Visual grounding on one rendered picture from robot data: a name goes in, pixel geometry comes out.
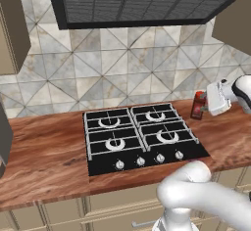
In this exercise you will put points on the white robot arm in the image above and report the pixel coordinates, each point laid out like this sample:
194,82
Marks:
202,195

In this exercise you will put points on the black gas hob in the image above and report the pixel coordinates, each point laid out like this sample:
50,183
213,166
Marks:
143,143

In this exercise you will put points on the grey appliance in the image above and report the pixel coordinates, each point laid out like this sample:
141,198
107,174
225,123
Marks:
4,140

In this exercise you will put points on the black range hood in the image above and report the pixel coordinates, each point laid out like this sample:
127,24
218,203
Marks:
137,3

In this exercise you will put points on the beige drawer front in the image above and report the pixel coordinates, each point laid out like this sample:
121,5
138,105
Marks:
124,197
233,176
122,221

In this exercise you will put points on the silver hob knob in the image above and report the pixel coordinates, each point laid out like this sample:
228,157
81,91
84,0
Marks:
179,155
140,161
119,165
160,158

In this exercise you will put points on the brown wall cabinet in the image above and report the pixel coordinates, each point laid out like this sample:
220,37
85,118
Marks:
11,23
235,26

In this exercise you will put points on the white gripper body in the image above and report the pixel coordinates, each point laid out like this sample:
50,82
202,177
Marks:
218,99

